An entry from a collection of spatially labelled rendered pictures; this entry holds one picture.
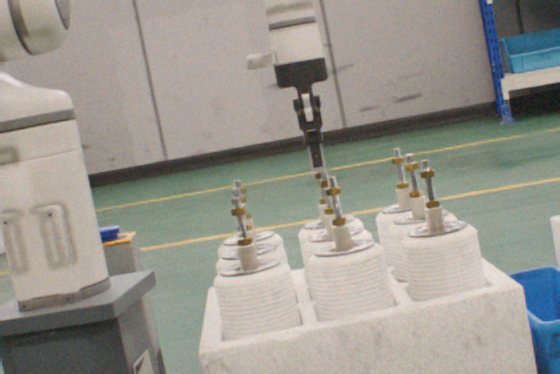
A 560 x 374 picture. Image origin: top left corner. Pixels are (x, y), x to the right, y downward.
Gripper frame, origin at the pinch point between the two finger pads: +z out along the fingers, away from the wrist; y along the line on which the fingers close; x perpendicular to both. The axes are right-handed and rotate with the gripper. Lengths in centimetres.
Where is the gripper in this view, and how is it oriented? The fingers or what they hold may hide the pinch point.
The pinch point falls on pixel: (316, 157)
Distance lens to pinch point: 147.8
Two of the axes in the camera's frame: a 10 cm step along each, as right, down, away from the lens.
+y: -0.3, -0.9, 10.0
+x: -9.8, 1.8, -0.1
